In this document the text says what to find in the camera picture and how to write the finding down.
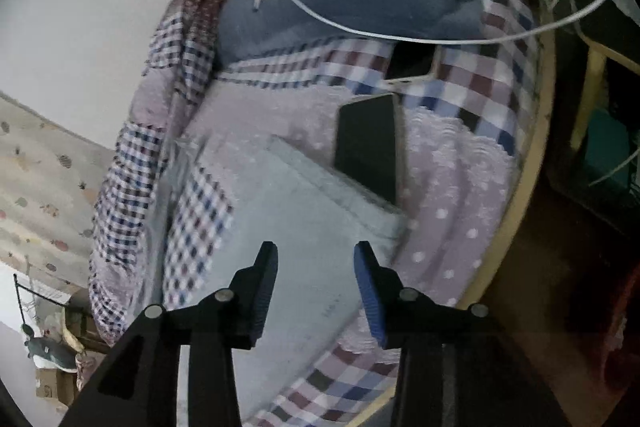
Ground white-edged smartphone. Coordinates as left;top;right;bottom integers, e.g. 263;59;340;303
385;42;442;84

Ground cardboard box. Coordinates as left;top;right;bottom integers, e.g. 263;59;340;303
36;369;77;407

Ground grey plush toy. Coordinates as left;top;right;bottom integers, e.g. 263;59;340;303
24;337;77;374

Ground black smartphone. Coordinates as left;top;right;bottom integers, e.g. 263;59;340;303
333;94;400;204

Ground light blue denim pants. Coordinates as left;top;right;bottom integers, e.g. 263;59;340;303
160;138;405;426

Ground checkered folded quilt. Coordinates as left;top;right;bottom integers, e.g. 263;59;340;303
88;0;226;346

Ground wooden chair frame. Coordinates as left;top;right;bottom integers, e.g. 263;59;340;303
570;31;639;152

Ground black metal clothes rack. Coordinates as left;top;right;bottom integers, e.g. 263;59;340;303
13;272;72;335

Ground pineapple print wall cloth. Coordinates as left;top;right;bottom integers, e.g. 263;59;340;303
0;98;113;287

